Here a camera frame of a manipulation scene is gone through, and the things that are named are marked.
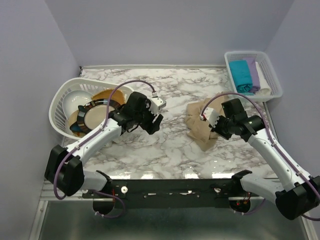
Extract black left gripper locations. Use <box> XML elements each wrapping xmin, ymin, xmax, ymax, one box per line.
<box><xmin>134</xmin><ymin>101</ymin><xmax>164</xmax><ymax>135</ymax></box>

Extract beige t shirt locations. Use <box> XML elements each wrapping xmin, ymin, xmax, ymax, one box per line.
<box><xmin>184</xmin><ymin>98</ymin><xmax>219</xmax><ymax>152</ymax></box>

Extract white rectangular plastic basket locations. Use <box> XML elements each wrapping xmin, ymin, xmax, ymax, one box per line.
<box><xmin>224</xmin><ymin>50</ymin><xmax>283</xmax><ymax>102</ymax></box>

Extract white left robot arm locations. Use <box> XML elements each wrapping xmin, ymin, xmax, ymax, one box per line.
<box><xmin>44</xmin><ymin>91</ymin><xmax>166</xmax><ymax>198</ymax></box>

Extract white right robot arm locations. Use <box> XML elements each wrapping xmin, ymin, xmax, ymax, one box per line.
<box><xmin>200</xmin><ymin>98</ymin><xmax>320</xmax><ymax>220</ymax></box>

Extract woven tan placemat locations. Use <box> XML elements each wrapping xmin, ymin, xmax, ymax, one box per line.
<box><xmin>91</xmin><ymin>88</ymin><xmax>126</xmax><ymax>105</ymax></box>

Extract purple rolled t shirt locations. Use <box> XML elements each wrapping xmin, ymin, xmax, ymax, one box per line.
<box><xmin>245</xmin><ymin>57</ymin><xmax>261</xmax><ymax>94</ymax></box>

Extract white rolled t shirt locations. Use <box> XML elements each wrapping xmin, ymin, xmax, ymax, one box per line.
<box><xmin>255</xmin><ymin>61</ymin><xmax>272</xmax><ymax>96</ymax></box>

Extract teal rolled t shirt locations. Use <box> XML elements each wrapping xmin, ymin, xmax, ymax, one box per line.
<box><xmin>229</xmin><ymin>60</ymin><xmax>253</xmax><ymax>94</ymax></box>

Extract striped rim ceramic plate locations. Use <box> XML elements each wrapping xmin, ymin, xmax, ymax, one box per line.
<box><xmin>68</xmin><ymin>99</ymin><xmax>108</xmax><ymax>137</ymax></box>

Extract white bowl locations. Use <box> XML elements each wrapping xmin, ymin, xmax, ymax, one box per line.
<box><xmin>62</xmin><ymin>90</ymin><xmax>93</xmax><ymax>119</ymax></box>

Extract white round dish basket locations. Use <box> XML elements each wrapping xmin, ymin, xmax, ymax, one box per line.
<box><xmin>48</xmin><ymin>77</ymin><xmax>117</xmax><ymax>141</ymax></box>

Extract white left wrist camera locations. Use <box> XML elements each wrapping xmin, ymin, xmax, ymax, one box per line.
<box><xmin>149</xmin><ymin>97</ymin><xmax>167</xmax><ymax>116</ymax></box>

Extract aluminium frame rail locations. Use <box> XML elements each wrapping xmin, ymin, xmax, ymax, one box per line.
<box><xmin>53</xmin><ymin>173</ymin><xmax>285</xmax><ymax>201</ymax></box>

